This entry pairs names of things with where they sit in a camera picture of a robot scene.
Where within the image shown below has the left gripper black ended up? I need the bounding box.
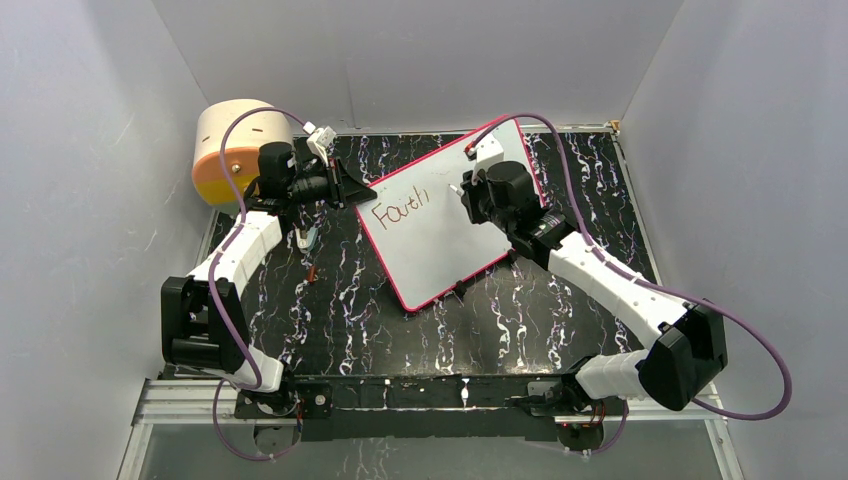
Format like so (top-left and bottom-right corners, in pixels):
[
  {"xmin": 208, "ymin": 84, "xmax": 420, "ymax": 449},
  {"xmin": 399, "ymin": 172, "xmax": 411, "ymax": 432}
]
[{"xmin": 288, "ymin": 157, "xmax": 378, "ymax": 212}]

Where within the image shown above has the pink framed whiteboard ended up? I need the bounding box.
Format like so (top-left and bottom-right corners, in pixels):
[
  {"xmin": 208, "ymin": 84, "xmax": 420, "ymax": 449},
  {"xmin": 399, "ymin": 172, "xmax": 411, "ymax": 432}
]
[{"xmin": 356, "ymin": 120, "xmax": 532, "ymax": 312}]

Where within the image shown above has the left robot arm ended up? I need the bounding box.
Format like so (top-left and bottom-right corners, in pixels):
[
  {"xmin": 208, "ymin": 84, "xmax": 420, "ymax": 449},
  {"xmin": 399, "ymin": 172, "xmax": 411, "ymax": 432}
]
[{"xmin": 161, "ymin": 141, "xmax": 377, "ymax": 416}]

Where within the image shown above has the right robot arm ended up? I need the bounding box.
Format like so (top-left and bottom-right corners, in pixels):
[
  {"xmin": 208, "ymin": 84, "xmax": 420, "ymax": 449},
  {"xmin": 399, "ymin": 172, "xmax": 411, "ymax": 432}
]
[{"xmin": 457, "ymin": 161, "xmax": 728, "ymax": 414}]

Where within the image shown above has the light blue whiteboard eraser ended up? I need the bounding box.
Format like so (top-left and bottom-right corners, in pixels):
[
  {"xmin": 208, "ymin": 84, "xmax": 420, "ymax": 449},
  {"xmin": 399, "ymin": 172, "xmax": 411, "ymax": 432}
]
[{"xmin": 295, "ymin": 227, "xmax": 318, "ymax": 253}]

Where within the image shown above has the beige orange cylindrical container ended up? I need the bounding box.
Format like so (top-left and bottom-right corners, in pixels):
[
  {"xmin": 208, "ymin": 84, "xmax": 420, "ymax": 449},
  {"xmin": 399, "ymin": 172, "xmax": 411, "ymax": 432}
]
[{"xmin": 192, "ymin": 99, "xmax": 293, "ymax": 215}]

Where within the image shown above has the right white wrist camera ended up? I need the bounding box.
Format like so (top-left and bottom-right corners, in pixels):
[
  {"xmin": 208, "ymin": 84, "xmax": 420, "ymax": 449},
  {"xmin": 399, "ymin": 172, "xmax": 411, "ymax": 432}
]
[{"xmin": 464, "ymin": 134, "xmax": 504, "ymax": 184}]

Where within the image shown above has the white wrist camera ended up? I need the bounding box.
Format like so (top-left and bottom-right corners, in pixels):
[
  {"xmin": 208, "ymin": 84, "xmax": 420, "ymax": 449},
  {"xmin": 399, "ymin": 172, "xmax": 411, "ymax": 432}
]
[
  {"xmin": 464, "ymin": 134, "xmax": 504, "ymax": 184},
  {"xmin": 302, "ymin": 122, "xmax": 337, "ymax": 166}
]

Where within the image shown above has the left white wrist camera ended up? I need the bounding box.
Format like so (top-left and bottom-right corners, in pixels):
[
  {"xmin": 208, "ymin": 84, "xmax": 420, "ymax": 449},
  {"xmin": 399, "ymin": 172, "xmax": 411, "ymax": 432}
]
[{"xmin": 302, "ymin": 122, "xmax": 337, "ymax": 166}]

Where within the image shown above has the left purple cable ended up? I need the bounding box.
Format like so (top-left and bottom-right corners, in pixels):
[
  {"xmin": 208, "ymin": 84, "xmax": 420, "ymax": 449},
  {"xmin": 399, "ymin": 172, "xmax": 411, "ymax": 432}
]
[{"xmin": 207, "ymin": 107, "xmax": 316, "ymax": 463}]

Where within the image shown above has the purple cable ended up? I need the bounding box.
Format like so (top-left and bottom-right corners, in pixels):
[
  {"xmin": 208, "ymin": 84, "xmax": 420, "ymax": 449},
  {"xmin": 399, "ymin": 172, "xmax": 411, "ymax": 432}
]
[
  {"xmin": 207, "ymin": 107, "xmax": 316, "ymax": 463},
  {"xmin": 463, "ymin": 112, "xmax": 794, "ymax": 422}
]

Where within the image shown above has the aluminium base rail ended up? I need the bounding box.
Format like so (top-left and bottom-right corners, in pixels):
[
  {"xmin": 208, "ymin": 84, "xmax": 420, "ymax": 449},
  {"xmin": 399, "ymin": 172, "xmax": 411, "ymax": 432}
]
[{"xmin": 132, "ymin": 374, "xmax": 730, "ymax": 427}]

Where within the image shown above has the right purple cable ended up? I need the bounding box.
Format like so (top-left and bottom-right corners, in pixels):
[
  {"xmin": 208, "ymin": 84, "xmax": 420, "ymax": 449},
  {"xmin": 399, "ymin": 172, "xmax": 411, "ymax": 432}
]
[{"xmin": 463, "ymin": 112, "xmax": 794, "ymax": 422}]

